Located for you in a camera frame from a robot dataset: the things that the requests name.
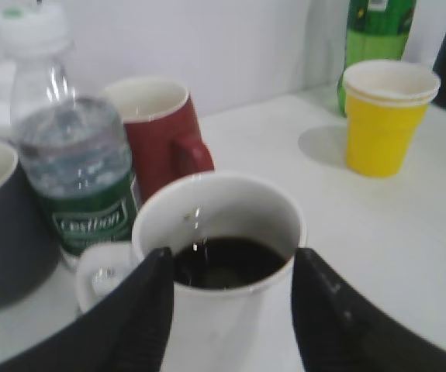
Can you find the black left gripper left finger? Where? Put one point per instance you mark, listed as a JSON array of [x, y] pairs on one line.
[[126, 331]]

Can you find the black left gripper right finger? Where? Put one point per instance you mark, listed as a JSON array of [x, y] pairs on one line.
[[337, 329]]

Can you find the white ceramic mug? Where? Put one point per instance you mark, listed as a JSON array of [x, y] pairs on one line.
[[241, 329]]

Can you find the yellow paper cup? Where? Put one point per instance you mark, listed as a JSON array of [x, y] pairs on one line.
[[385, 102]]

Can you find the dark grey mug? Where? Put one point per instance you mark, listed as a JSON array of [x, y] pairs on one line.
[[28, 251]]

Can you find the clear water bottle green label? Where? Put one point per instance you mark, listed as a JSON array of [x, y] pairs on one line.
[[71, 140]]

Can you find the dark red mug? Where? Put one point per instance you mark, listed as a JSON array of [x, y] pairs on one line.
[[162, 128]]

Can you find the white bottle behind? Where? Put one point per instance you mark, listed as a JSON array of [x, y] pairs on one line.
[[7, 74]]

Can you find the green soda bottle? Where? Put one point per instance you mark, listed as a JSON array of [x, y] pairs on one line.
[[377, 30]]

